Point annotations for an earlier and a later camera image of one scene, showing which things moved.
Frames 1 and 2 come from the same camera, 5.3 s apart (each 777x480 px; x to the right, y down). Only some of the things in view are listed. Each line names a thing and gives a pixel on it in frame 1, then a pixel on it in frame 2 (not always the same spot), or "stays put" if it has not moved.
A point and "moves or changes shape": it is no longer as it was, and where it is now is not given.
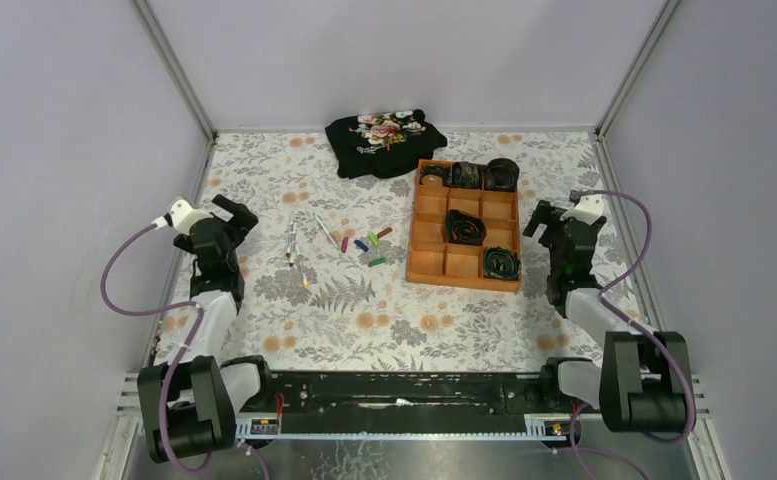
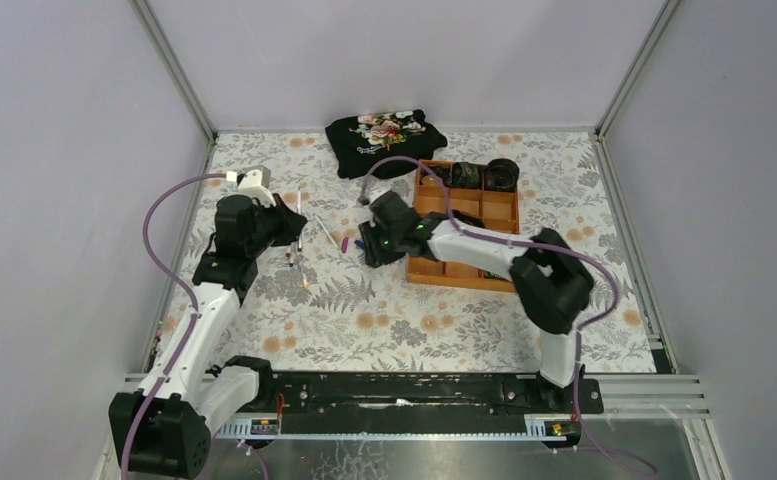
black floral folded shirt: x=384 y=144 stays put
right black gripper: x=553 y=224 → x=375 y=240
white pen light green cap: x=324 y=228 stays put
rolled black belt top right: x=501 y=175 stays put
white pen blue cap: x=290 y=242 moves or changes shape
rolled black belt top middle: x=464 y=174 stays put
